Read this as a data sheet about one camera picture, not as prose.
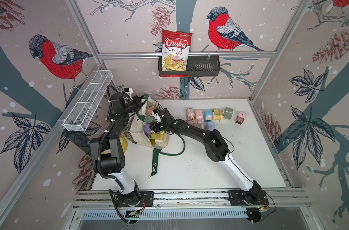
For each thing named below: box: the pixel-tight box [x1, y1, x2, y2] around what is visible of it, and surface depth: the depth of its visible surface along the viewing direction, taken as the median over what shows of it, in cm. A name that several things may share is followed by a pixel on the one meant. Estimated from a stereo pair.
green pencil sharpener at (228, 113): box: [222, 107, 235, 120], surface depth 106 cm
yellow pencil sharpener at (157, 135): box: [150, 131, 165, 145], surface depth 96 cm
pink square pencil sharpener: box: [234, 111, 247, 125], surface depth 104 cm
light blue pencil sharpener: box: [207, 121, 216, 132], surface depth 97 cm
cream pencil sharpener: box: [192, 122, 204, 129], surface depth 100 cm
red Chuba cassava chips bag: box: [161, 28, 193, 72], surface depth 86 cm
